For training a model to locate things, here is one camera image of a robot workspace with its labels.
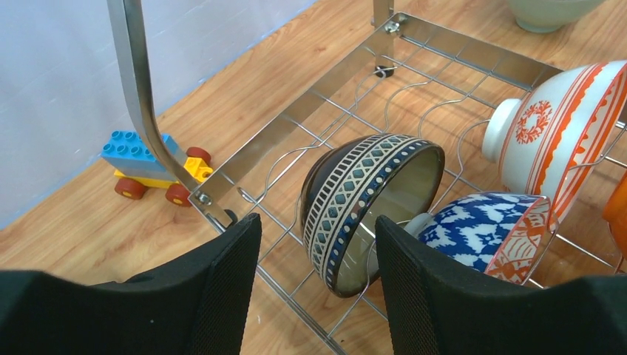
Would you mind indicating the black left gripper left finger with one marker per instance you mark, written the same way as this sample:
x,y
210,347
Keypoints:
x,y
196,303

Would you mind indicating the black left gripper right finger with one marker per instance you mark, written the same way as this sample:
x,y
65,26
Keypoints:
x,y
436,305

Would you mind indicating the toy brick car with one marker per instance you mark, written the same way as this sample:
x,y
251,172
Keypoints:
x,y
138,170

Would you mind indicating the orange geometric pattern bowl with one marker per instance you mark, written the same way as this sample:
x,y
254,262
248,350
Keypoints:
x,y
496,233

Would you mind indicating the dark patterned bowl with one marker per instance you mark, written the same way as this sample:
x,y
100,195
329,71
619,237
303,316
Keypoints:
x,y
388,174

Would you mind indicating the orange floral white bowl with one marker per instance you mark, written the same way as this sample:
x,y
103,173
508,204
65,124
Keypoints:
x,y
546,143

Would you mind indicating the orange bowl white inside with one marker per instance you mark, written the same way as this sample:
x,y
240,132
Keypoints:
x,y
614,214

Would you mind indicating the small celadon green bowl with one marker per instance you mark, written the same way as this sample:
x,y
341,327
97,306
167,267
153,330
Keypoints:
x,y
546,16

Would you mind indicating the steel two-tier dish rack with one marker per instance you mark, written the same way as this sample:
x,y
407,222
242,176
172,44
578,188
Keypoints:
x,y
452,69

